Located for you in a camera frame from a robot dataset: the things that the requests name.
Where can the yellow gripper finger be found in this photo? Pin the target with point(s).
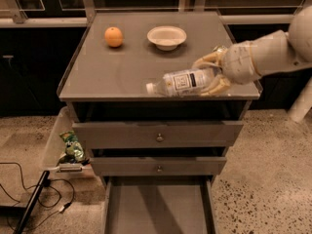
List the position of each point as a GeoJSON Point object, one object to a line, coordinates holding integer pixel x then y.
{"type": "Point", "coordinates": [213, 59]}
{"type": "Point", "coordinates": [219, 84]}

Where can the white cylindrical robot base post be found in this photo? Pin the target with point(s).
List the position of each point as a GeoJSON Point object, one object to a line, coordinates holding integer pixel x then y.
{"type": "Point", "coordinates": [302, 104]}

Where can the clear plastic storage bin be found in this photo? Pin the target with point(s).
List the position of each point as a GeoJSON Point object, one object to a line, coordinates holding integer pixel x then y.
{"type": "Point", "coordinates": [55, 147]}

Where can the grey middle drawer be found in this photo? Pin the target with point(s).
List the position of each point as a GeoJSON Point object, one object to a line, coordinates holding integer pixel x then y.
{"type": "Point", "coordinates": [158, 166]}

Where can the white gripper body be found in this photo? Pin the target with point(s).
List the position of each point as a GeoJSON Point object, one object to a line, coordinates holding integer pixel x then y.
{"type": "Point", "coordinates": [239, 64]}

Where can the green chip bag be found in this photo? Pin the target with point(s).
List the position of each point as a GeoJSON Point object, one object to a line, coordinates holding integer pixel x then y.
{"type": "Point", "coordinates": [73, 152]}

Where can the grey drawer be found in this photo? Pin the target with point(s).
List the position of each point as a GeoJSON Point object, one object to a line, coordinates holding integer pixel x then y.
{"type": "Point", "coordinates": [137, 135]}
{"type": "Point", "coordinates": [159, 205]}
{"type": "Point", "coordinates": [158, 166]}

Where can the orange fruit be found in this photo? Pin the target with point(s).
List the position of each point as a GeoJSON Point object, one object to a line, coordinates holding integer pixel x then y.
{"type": "Point", "coordinates": [113, 37]}

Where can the metal railing frame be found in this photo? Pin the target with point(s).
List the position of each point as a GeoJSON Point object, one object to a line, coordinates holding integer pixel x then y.
{"type": "Point", "coordinates": [14, 12]}

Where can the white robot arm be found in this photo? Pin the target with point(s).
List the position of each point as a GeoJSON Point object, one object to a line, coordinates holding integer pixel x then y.
{"type": "Point", "coordinates": [284, 51]}

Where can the green soda can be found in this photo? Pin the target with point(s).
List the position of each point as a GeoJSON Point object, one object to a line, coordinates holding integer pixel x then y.
{"type": "Point", "coordinates": [219, 49]}

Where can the grey top drawer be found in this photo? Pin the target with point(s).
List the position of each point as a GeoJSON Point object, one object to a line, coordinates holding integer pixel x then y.
{"type": "Point", "coordinates": [137, 135]}

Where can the grey drawer cabinet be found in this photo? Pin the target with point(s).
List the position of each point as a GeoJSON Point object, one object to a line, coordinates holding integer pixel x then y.
{"type": "Point", "coordinates": [105, 84]}

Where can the black flat bar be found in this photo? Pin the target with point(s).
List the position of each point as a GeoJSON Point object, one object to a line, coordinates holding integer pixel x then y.
{"type": "Point", "coordinates": [31, 203]}

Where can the grey bottom drawer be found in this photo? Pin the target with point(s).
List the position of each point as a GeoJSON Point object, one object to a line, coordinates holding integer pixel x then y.
{"type": "Point", "coordinates": [159, 205]}

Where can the clear plastic water bottle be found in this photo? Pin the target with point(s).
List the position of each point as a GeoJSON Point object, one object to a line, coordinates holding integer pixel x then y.
{"type": "Point", "coordinates": [189, 82]}

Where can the white paper bowl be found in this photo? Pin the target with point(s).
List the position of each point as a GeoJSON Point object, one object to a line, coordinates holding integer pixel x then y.
{"type": "Point", "coordinates": [166, 38]}

